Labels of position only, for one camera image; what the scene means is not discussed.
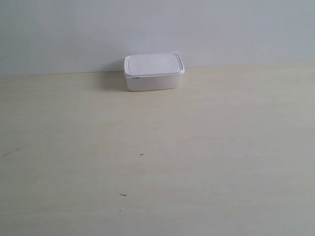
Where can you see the white lidded plastic container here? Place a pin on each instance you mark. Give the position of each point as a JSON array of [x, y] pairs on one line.
[[153, 71]]

